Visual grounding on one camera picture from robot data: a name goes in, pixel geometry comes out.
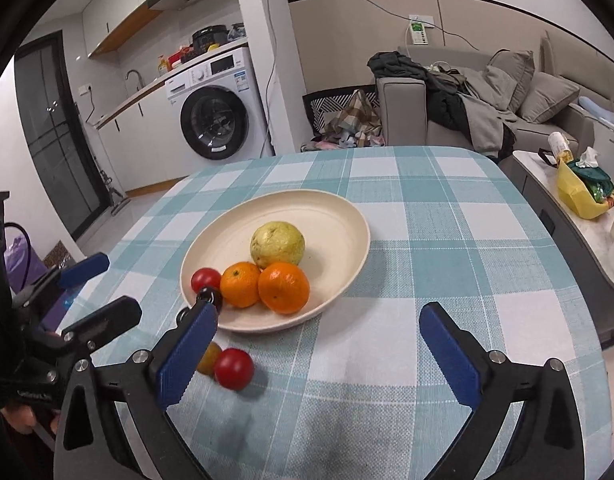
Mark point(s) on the curved metal faucet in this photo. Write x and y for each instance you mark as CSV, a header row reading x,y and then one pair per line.
x,y
134,77

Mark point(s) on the orange mandarin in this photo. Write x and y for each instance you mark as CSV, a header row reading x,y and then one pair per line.
x,y
284,287
239,285

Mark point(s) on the white kitchen counter cabinet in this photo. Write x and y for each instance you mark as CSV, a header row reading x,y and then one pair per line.
x,y
142,140

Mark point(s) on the yellow soap bottle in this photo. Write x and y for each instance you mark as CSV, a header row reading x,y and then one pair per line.
x,y
163,66

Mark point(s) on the dark purple plum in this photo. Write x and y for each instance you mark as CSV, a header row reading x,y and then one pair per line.
x,y
212,296

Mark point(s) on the grey sofa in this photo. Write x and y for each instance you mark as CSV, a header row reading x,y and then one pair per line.
x,y
402,110

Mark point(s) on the white side table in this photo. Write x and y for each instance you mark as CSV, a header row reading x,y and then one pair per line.
x,y
552,210

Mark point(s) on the light blue blanket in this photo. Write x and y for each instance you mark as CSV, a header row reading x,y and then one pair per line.
x,y
602,110

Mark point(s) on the black glass door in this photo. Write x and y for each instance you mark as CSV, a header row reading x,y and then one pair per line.
x,y
57,135

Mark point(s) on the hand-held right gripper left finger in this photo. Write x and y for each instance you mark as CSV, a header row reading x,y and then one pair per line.
x,y
187,355

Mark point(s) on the dark clothes pile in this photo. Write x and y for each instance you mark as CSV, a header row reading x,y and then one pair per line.
x,y
402,67

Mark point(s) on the clutter pile on washer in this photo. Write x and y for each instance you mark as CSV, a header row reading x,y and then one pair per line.
x,y
238,32

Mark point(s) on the plaid cloth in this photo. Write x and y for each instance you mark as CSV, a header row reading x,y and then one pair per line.
x,y
354,115

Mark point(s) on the tan longan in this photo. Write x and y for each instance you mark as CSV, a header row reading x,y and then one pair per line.
x,y
210,357

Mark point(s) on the grey pillow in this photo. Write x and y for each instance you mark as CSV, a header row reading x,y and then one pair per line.
x,y
547,97
512,75

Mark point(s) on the purple bag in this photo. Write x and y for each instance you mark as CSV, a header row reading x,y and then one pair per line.
x,y
22,265

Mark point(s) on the black patterned chair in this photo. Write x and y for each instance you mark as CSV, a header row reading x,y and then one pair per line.
x,y
319,107

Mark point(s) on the white wall cabinet wooden underside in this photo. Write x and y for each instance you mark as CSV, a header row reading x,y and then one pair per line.
x,y
122,30

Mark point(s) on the grey jacket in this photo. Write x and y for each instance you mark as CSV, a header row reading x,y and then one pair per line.
x,y
482,115

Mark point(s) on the red box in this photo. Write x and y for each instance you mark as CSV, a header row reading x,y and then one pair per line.
x,y
179,57

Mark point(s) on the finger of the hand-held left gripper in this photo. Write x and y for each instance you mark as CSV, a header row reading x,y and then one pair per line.
x,y
84,270
107,317

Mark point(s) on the black cooker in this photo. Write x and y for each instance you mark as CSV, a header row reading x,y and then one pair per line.
x,y
209,39

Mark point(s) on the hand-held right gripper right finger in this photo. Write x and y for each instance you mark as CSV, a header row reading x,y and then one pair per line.
x,y
449,355

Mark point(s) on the white tissue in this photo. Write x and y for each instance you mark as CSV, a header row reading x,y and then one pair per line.
x,y
587,157

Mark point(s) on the white washing machine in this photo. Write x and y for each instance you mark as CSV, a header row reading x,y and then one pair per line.
x,y
217,120

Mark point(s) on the person's left hand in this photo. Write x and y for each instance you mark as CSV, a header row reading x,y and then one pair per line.
x,y
19,417

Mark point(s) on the lying snack canister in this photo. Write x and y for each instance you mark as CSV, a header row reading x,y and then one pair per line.
x,y
558,146

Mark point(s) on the red cherry tomato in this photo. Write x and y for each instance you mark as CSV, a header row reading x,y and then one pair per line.
x,y
205,279
233,369

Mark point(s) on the white green wall device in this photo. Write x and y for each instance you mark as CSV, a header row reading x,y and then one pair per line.
x,y
419,30

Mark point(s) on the green yellow guava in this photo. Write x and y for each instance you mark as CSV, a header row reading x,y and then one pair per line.
x,y
277,245

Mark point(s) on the yellow bag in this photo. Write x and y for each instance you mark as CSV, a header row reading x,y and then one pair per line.
x,y
577,195

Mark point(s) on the cream round plate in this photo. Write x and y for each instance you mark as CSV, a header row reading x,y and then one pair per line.
x,y
327,230

